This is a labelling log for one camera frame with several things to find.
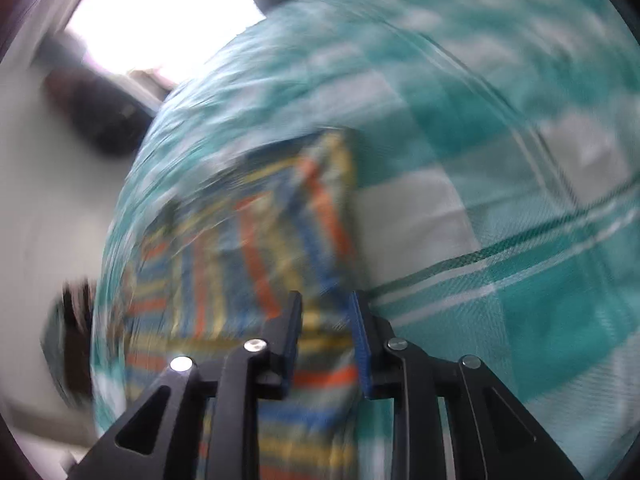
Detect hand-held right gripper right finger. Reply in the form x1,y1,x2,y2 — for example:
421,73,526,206
348,290,586,480

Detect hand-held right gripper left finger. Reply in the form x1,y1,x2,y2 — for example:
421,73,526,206
65,290,304,480

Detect striped knit sweater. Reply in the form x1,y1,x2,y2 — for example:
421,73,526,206
120,130,365,480

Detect dark hanging clothes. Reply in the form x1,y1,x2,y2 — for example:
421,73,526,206
45,67,157,157

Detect heap of dark bags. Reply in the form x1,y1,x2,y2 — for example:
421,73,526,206
40,280,99,407

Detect bed with teal checked sheet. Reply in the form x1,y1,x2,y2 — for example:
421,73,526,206
90,0,640,480

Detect bright window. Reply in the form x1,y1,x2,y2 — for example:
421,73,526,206
65,0,266,87

